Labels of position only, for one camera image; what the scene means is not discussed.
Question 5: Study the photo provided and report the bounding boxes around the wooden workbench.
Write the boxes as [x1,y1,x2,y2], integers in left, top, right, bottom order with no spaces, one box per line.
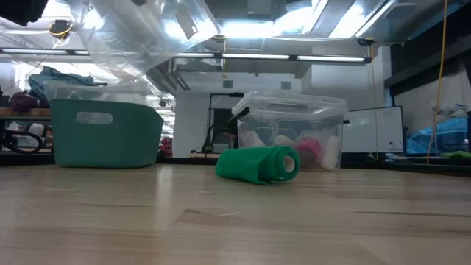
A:
[0,106,53,121]

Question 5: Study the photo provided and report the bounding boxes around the blue plastic tub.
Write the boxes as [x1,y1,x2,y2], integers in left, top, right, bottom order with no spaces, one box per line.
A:
[406,116,471,156]

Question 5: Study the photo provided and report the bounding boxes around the white board panel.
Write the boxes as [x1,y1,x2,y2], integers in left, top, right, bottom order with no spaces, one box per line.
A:
[341,105,405,155]

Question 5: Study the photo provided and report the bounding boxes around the teal plastic bin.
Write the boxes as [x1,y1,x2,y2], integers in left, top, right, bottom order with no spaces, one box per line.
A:
[49,98,165,169]

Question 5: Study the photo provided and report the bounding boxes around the red bandage roll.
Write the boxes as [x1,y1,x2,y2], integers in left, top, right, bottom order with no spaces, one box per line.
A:
[295,137,322,166]

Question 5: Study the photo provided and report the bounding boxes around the black cable loop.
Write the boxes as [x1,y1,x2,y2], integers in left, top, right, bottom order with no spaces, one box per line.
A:
[1,129,44,155]

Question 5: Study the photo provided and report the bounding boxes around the clear plastic zip bag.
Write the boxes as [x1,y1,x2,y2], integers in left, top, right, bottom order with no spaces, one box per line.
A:
[67,0,222,81]

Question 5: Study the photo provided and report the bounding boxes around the white bandage roll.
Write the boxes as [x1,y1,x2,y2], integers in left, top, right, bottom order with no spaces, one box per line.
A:
[322,135,340,171]
[273,134,296,147]
[249,130,266,149]

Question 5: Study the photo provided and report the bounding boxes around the green elastic bandage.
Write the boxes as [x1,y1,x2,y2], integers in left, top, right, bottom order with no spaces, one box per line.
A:
[214,144,301,186]

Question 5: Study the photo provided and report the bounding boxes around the black background robot frame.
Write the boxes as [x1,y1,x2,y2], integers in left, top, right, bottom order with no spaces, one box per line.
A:
[188,91,247,160]

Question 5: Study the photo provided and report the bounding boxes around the clear plastic lidded box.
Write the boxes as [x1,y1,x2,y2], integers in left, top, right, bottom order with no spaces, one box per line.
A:
[231,91,350,172]

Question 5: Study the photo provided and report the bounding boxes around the teal cloth heap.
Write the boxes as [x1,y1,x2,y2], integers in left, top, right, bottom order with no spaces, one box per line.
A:
[26,66,97,101]

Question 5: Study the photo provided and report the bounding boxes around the long ceiling light strip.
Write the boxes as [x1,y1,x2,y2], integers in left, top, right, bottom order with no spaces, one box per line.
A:
[0,47,373,65]

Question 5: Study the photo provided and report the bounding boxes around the yellow cable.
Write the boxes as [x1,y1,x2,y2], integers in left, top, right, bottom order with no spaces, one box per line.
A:
[425,0,449,166]

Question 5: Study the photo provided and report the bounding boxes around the dark maroon bag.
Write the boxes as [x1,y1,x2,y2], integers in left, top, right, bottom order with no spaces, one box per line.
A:
[8,91,40,113]

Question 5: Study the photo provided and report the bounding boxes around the clear plastic bags bundle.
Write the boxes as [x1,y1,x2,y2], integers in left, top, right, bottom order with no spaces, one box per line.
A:
[43,79,163,108]

